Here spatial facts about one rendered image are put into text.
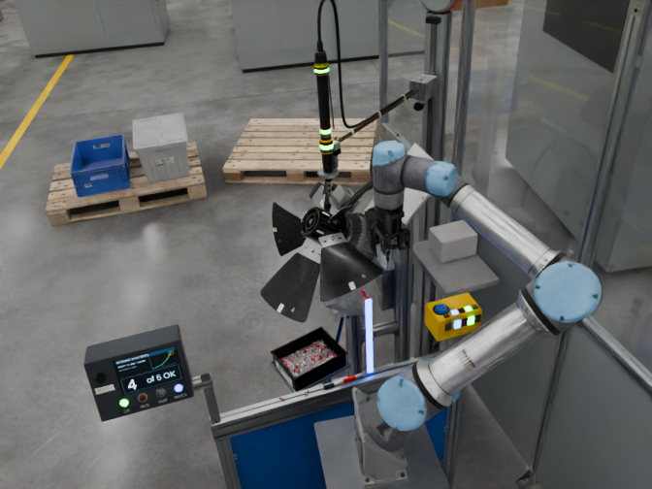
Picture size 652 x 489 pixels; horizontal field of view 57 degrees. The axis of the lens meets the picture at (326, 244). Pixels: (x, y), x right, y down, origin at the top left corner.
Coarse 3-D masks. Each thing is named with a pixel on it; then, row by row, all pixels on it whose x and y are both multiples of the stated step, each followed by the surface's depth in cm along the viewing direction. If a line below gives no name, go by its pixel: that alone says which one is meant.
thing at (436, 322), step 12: (444, 300) 201; (456, 300) 201; (468, 300) 200; (432, 312) 197; (468, 312) 195; (480, 312) 197; (432, 324) 198; (444, 324) 194; (480, 324) 200; (444, 336) 197; (456, 336) 199
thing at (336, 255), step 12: (324, 252) 209; (336, 252) 208; (348, 252) 207; (360, 252) 207; (324, 264) 205; (336, 264) 204; (348, 264) 203; (360, 264) 202; (372, 264) 201; (324, 276) 202; (336, 276) 200; (348, 276) 199; (372, 276) 196; (324, 288) 199; (336, 288) 197; (348, 288) 196; (324, 300) 197
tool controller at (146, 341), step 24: (144, 336) 171; (168, 336) 169; (96, 360) 162; (120, 360) 163; (144, 360) 165; (168, 360) 167; (96, 384) 163; (120, 384) 165; (144, 384) 167; (168, 384) 169; (192, 384) 177; (120, 408) 168; (144, 408) 169
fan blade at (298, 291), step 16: (304, 256) 222; (288, 272) 223; (304, 272) 221; (272, 288) 225; (288, 288) 222; (304, 288) 221; (272, 304) 224; (288, 304) 221; (304, 304) 220; (304, 320) 218
